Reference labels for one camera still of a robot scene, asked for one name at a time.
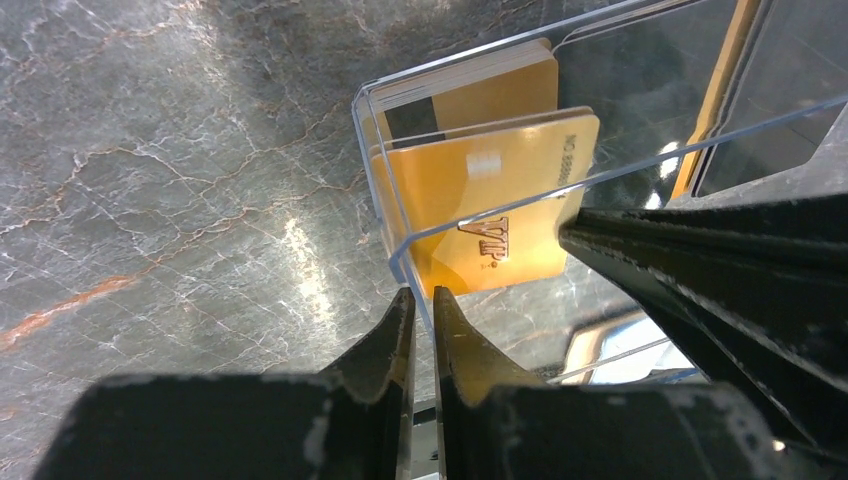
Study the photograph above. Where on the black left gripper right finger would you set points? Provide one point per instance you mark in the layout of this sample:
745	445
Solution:
499	421

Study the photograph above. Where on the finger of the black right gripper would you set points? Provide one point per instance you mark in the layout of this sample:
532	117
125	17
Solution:
754	295

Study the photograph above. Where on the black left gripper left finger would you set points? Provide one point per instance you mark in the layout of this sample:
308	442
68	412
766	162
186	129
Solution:
350	420

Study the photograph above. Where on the gold VIP credit card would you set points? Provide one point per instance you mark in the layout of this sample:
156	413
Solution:
440	178

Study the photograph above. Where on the clear acrylic card box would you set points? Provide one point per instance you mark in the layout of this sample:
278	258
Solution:
476	160

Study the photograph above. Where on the black and yellow credit cards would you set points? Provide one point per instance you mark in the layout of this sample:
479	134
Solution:
723	91

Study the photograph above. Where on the beige leather card holder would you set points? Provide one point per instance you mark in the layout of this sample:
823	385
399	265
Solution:
630	348

